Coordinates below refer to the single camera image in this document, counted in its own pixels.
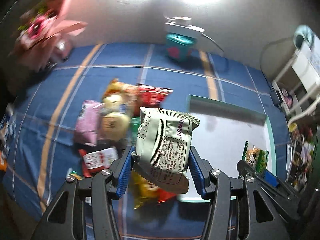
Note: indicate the orange snack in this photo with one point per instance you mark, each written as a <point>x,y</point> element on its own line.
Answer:
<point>115,86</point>

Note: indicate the labelled yellow pastry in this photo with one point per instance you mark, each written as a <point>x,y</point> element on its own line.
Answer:
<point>114,126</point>

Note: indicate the pink snack packet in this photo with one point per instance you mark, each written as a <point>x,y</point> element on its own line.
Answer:
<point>86,127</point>

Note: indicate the teal tin with pink pig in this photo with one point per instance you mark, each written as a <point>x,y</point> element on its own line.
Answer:
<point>179,47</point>

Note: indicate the white shelf rack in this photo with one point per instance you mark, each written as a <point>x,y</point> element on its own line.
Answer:
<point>303,98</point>

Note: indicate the green yellow snack packet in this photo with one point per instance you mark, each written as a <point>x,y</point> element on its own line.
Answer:
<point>255,157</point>

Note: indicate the white tray with teal rim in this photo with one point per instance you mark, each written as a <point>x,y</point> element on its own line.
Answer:
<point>224,128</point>

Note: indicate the yellow round pastry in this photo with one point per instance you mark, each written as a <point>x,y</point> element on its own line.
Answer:
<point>117,103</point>

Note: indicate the yellow orange snack bag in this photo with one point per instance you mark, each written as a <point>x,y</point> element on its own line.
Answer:
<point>147,192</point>

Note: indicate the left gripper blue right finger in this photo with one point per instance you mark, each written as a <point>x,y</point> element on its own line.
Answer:
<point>213,185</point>

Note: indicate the red Kiss snack bag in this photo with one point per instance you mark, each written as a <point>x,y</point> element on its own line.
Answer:
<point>149,96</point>

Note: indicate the pale green snack packet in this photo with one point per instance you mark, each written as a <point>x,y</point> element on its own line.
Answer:
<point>162,148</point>

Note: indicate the red white snack packet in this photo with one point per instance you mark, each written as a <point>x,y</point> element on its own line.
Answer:
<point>95,162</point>

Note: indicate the white power strip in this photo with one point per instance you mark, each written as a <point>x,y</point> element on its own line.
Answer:
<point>181,25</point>

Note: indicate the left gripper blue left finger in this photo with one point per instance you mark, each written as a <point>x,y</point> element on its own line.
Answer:
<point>110,184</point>

